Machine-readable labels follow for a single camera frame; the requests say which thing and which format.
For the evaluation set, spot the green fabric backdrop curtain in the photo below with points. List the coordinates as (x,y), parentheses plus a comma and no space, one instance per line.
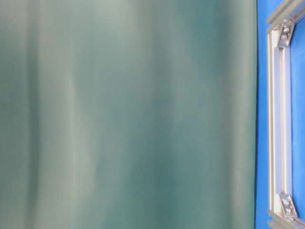
(127,114)

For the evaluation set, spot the metal corner bracket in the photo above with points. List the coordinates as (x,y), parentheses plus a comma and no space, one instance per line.
(285,34)
(287,206)

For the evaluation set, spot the upper metal corner bracket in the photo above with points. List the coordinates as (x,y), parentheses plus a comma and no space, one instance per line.
(285,34)

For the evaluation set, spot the aluminium extrusion frame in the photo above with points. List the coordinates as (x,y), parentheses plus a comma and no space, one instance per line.
(280,177)

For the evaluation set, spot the lower metal corner bracket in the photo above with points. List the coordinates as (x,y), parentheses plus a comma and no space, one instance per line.
(287,206)

